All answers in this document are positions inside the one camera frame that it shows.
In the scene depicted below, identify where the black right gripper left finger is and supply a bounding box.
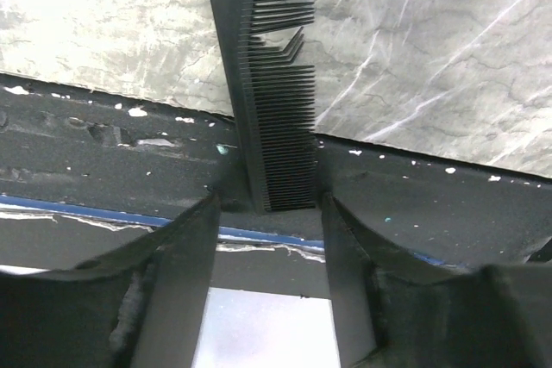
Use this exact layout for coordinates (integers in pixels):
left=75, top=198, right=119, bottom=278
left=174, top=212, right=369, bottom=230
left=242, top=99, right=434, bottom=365
left=1, top=194, right=221, bottom=367

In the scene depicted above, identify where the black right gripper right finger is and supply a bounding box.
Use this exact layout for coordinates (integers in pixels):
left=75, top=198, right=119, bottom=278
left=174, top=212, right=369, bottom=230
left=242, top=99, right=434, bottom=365
left=321, top=194, right=551, bottom=367

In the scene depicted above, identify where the black straight comb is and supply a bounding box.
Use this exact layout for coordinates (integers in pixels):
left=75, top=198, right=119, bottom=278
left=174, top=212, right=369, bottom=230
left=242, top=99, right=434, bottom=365
left=210, top=0, right=317, bottom=213

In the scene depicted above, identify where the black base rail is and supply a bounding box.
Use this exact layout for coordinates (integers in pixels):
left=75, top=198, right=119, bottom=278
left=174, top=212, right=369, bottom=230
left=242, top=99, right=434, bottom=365
left=0, top=72, right=552, bottom=300

